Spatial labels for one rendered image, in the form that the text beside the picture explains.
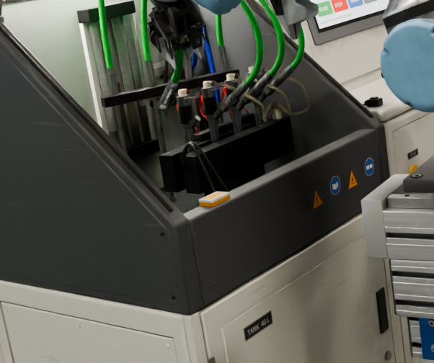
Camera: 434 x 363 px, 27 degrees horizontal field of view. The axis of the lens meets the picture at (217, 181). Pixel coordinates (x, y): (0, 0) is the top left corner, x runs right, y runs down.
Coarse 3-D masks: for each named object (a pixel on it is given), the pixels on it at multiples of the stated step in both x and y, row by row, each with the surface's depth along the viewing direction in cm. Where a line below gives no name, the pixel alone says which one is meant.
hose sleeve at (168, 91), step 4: (168, 84) 170; (172, 84) 169; (176, 84) 169; (168, 88) 170; (172, 88) 170; (164, 92) 172; (168, 92) 171; (172, 92) 171; (164, 96) 173; (168, 96) 172; (160, 100) 175; (164, 100) 174; (168, 100) 174
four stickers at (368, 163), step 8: (368, 160) 193; (368, 168) 193; (336, 176) 184; (352, 176) 188; (336, 184) 184; (352, 184) 188; (312, 192) 177; (320, 192) 179; (336, 192) 184; (312, 200) 177; (320, 200) 180; (312, 208) 178
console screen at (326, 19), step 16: (320, 0) 225; (336, 0) 230; (352, 0) 235; (368, 0) 241; (384, 0) 246; (320, 16) 223; (336, 16) 228; (352, 16) 233; (368, 16) 239; (320, 32) 222; (336, 32) 227; (352, 32) 232
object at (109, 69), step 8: (104, 0) 191; (104, 8) 192; (104, 16) 193; (104, 24) 193; (104, 32) 194; (104, 40) 195; (104, 48) 195; (176, 56) 164; (176, 64) 165; (112, 72) 197; (176, 72) 166; (176, 80) 168
